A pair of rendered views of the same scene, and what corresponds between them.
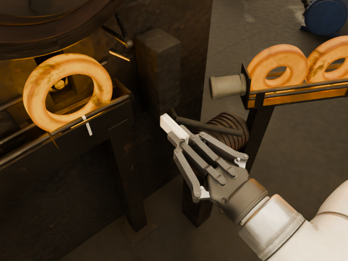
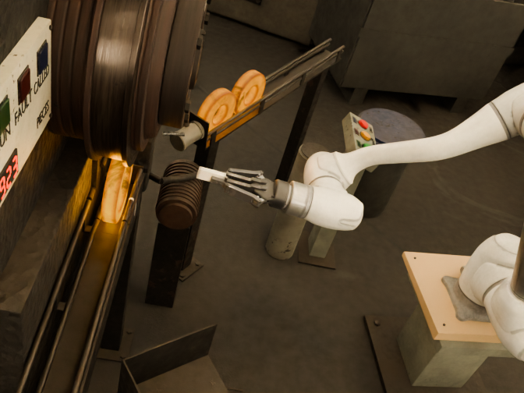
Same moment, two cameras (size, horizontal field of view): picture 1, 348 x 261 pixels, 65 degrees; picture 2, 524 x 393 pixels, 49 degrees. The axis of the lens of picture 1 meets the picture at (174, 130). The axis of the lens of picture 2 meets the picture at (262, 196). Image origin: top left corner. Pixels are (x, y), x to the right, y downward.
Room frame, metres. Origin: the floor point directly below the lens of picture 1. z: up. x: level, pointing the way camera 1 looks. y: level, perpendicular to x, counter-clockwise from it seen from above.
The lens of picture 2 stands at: (-0.34, 0.92, 1.67)
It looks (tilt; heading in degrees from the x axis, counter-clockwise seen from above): 40 degrees down; 300
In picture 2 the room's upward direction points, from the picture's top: 18 degrees clockwise
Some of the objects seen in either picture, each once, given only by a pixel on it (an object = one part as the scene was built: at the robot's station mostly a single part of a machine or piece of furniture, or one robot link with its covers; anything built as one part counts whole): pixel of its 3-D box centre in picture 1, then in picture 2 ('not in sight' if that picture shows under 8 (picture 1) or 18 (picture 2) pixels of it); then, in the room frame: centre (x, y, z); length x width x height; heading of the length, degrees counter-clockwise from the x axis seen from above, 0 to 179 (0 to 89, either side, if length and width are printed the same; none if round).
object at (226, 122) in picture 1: (207, 176); (171, 238); (0.54, -0.13, 0.27); 0.22 x 0.13 x 0.53; 130
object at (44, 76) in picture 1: (71, 95); (118, 184); (0.44, 0.22, 0.75); 0.18 x 0.03 x 0.18; 128
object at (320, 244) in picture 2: not in sight; (338, 196); (0.30, -0.78, 0.31); 0.24 x 0.16 x 0.62; 130
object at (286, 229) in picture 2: not in sight; (295, 203); (0.40, -0.65, 0.26); 0.12 x 0.12 x 0.52
